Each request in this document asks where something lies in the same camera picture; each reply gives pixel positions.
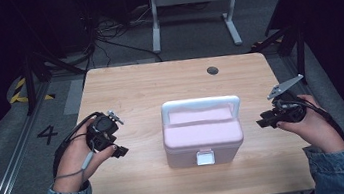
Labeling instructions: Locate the black metal stand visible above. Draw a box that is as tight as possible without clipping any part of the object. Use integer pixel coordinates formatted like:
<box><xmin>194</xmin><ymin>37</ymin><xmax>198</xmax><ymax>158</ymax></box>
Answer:
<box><xmin>244</xmin><ymin>18</ymin><xmax>314</xmax><ymax>92</ymax></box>
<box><xmin>18</xmin><ymin>41</ymin><xmax>93</xmax><ymax>117</ymax></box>

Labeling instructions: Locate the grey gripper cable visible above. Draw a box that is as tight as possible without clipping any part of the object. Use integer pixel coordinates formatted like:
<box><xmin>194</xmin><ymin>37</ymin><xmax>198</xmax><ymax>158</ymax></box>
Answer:
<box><xmin>48</xmin><ymin>139</ymin><xmax>100</xmax><ymax>181</ymax></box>

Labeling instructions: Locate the round dark table grommet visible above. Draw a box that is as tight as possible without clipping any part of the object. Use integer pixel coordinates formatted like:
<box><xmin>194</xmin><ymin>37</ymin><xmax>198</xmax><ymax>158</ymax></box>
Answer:
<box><xmin>205</xmin><ymin>65</ymin><xmax>220</xmax><ymax>77</ymax></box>

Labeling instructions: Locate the pink box with white handle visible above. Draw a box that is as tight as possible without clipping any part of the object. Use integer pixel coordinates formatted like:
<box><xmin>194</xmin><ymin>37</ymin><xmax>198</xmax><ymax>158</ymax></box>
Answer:
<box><xmin>158</xmin><ymin>91</ymin><xmax>249</xmax><ymax>172</ymax></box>

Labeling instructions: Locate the person's left hand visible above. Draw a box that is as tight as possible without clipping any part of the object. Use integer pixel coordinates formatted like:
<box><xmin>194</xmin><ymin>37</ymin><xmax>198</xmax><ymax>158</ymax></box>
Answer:
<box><xmin>43</xmin><ymin>115</ymin><xmax>123</xmax><ymax>194</ymax></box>

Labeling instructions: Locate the tangle of black floor cables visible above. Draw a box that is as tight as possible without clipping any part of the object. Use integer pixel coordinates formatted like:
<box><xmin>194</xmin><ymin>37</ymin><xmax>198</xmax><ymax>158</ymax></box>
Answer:
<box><xmin>79</xmin><ymin>1</ymin><xmax>163</xmax><ymax>72</ymax></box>

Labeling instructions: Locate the yellow black floor tape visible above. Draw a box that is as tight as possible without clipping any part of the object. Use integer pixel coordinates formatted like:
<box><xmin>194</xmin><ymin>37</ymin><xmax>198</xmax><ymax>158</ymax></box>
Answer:
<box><xmin>5</xmin><ymin>73</ymin><xmax>57</xmax><ymax>106</ymax></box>

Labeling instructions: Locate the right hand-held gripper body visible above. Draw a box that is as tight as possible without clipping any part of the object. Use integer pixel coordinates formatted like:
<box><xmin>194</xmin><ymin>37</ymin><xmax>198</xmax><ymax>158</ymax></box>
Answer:
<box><xmin>263</xmin><ymin>73</ymin><xmax>311</xmax><ymax>128</ymax></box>

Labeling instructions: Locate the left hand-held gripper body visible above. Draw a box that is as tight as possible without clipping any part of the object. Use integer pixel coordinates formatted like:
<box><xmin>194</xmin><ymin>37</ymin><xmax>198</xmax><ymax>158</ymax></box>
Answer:
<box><xmin>82</xmin><ymin>108</ymin><xmax>128</xmax><ymax>155</ymax></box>

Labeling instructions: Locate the person's right hand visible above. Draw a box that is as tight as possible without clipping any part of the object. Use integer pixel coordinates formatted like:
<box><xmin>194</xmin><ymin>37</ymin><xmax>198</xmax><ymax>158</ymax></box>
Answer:
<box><xmin>272</xmin><ymin>89</ymin><xmax>344</xmax><ymax>160</ymax></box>

